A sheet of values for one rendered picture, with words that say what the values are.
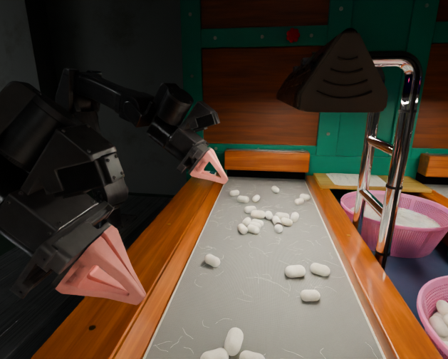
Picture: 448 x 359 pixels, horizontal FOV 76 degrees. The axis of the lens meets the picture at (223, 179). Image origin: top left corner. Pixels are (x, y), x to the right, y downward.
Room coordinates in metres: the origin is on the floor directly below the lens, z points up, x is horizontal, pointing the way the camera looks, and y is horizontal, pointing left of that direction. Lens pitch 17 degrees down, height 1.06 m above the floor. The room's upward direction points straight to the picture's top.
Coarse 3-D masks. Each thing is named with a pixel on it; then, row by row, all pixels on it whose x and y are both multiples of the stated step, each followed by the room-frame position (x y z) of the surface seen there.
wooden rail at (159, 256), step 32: (192, 192) 0.84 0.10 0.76; (160, 224) 0.61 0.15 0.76; (192, 224) 0.62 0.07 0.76; (128, 256) 0.48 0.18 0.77; (160, 256) 0.48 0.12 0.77; (160, 288) 0.39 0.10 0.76; (96, 320) 0.32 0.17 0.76; (128, 320) 0.32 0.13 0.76; (64, 352) 0.27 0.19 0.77; (96, 352) 0.27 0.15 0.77; (128, 352) 0.28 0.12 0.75
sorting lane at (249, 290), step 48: (240, 192) 0.91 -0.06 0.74; (288, 192) 0.91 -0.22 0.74; (240, 240) 0.58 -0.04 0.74; (288, 240) 0.58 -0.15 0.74; (192, 288) 0.42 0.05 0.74; (240, 288) 0.42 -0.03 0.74; (288, 288) 0.42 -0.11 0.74; (336, 288) 0.42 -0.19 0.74; (192, 336) 0.32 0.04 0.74; (288, 336) 0.32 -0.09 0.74; (336, 336) 0.32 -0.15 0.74
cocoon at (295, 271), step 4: (288, 268) 0.45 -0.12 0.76; (292, 268) 0.45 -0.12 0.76; (296, 268) 0.45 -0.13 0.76; (300, 268) 0.45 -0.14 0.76; (304, 268) 0.45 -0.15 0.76; (288, 272) 0.44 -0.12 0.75; (292, 272) 0.44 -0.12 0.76; (296, 272) 0.44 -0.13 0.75; (300, 272) 0.44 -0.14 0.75; (304, 272) 0.44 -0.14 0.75; (288, 276) 0.44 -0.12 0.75; (292, 276) 0.44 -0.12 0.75; (296, 276) 0.44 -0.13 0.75; (300, 276) 0.44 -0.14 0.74
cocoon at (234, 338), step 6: (234, 330) 0.30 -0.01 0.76; (240, 330) 0.31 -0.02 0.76; (228, 336) 0.30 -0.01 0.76; (234, 336) 0.29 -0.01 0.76; (240, 336) 0.30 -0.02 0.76; (228, 342) 0.29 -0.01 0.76; (234, 342) 0.29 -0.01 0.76; (240, 342) 0.29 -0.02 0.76; (228, 348) 0.28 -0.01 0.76; (234, 348) 0.28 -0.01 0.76; (234, 354) 0.28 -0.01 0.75
